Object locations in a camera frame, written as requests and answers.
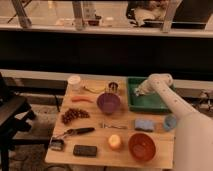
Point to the orange carrot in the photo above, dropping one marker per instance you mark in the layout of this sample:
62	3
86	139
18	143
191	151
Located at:
81	98

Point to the black chair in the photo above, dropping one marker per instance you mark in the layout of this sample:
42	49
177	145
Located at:
14	111

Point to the blue sponge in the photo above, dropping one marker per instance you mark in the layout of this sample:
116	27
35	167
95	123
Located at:
144	125

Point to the black rectangular block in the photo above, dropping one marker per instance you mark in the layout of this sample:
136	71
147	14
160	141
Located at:
85	151

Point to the yellow banana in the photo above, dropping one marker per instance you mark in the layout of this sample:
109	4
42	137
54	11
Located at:
92	90

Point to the orange bowl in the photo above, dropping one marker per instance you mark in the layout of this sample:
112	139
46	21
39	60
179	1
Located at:
141	147

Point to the blue cup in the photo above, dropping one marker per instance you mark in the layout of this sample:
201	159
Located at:
169	123

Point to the metal fork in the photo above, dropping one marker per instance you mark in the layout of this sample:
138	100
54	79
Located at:
103	125

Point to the small metal cup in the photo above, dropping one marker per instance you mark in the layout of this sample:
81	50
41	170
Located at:
113	87

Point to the bunch of red grapes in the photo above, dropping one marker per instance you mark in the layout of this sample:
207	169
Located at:
72	114

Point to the green plastic tray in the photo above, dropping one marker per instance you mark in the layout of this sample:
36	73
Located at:
151	103

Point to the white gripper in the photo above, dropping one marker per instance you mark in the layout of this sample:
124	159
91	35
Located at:
143	88

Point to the small metal tin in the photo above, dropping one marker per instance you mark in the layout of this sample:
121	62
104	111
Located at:
56	144

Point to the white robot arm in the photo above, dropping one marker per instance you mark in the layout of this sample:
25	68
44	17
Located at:
193	142

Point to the white paper cup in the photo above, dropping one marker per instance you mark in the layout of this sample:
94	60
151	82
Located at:
74	81

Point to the purple bowl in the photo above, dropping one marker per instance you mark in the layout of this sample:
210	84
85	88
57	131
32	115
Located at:
108	103

